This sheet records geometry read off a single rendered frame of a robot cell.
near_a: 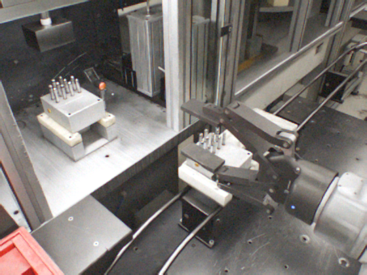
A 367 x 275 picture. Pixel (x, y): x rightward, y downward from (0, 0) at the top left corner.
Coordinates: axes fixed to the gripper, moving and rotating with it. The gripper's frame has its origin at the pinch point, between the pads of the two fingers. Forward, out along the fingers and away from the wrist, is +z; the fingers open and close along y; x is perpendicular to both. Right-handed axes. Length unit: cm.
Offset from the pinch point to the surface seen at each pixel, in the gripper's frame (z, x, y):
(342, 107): 23, -222, -113
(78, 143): 31.9, 4.6, -16.5
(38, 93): 64, -2, -19
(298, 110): 14, -86, -44
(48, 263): 8.9, 25.3, -15.5
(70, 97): 40.1, -0.3, -9.6
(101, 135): 35.0, -3.5, -20.7
